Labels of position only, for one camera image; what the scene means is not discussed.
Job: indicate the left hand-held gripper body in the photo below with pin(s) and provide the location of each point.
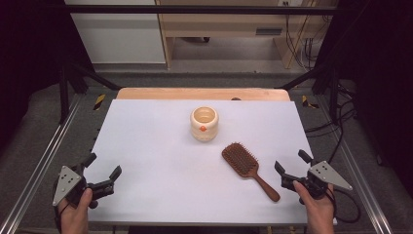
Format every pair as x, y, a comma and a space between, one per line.
66, 182

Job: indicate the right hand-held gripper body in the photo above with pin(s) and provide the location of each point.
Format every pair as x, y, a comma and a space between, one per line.
326, 174

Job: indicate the brown wooden hairbrush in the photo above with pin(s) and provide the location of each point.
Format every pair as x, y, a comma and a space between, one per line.
242, 161

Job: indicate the cream ceramic cup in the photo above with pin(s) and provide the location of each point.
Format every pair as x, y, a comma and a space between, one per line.
204, 126

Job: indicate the person's left hand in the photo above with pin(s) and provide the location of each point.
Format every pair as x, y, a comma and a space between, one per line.
74, 213

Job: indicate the person's right hand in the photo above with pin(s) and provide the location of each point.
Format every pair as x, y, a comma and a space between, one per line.
319, 206

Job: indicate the yellow black hazard tape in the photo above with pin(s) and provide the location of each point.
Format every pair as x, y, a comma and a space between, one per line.
306, 101
99, 101

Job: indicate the light wooden table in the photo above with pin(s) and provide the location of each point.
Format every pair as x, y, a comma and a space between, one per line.
181, 93

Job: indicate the black curtain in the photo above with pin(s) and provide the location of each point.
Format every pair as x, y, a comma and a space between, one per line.
380, 65
29, 48

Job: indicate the white cabinet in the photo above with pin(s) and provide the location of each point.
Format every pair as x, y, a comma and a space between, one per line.
120, 35

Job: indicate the grey label on desk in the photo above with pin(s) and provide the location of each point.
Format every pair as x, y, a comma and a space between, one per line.
268, 31

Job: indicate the light wooden desk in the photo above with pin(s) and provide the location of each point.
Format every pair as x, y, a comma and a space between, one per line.
224, 22

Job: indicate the silver aluminium floor rail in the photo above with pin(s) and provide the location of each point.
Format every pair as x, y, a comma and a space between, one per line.
39, 169
360, 182

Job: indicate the black metal frame stand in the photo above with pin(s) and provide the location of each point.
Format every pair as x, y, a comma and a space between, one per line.
332, 94
65, 94

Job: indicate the black horizontal frame bar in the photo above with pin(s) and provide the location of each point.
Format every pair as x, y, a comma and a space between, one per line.
195, 9

